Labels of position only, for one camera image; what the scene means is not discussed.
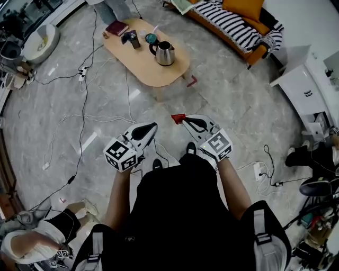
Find grey shoulder strap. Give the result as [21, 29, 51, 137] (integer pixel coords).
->
[253, 209, 288, 271]
[87, 231, 104, 264]

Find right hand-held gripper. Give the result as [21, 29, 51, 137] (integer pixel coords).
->
[182, 114, 234, 162]

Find person's left forearm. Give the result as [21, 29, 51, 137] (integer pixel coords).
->
[102, 169, 145, 231]

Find light green cloth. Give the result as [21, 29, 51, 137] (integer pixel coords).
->
[171, 0, 198, 15]

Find long white cable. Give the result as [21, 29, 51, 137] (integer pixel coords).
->
[42, 113, 138, 170]

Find small red packet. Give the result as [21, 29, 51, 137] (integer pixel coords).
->
[171, 113, 188, 125]

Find steel electric kettle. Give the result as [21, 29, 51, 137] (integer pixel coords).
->
[145, 33, 176, 67]

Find orange sofa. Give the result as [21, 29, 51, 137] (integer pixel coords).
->
[161, 0, 286, 70]

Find person's right forearm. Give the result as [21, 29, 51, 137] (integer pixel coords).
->
[216, 158, 252, 220]

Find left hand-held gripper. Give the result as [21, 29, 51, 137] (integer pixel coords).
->
[103, 121, 159, 173]

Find black and white striped blanket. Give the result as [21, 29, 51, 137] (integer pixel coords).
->
[192, 1, 284, 53]

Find round white pet bed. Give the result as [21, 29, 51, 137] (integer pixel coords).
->
[22, 24, 61, 65]

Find white cabinet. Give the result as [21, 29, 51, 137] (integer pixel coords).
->
[270, 44, 339, 149]

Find maroon book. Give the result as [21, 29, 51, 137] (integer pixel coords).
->
[105, 21, 130, 37]

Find long black cable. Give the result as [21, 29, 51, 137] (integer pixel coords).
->
[26, 71, 90, 212]

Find person's black clothing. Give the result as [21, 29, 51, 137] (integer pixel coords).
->
[71, 153, 292, 271]

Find orange cushion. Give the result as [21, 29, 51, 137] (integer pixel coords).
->
[221, 0, 265, 22]

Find black office chair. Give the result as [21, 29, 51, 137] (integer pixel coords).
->
[299, 177, 339, 198]

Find dark blue cloth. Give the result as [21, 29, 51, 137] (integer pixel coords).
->
[121, 30, 138, 44]

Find oval wooden coffee table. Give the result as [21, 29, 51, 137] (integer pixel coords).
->
[102, 17, 198, 103]

